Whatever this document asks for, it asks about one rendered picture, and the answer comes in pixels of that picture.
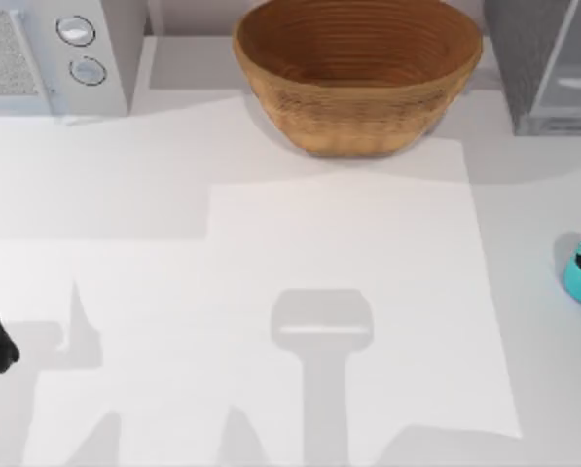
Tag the grey cabinet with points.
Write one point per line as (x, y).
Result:
(543, 68)

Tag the white microwave knob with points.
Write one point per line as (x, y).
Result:
(75, 30)

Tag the brown woven basket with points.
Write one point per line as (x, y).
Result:
(358, 97)

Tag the pale microwave oven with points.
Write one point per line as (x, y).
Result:
(37, 58)

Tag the pale blue microwave knob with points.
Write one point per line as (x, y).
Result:
(87, 70)

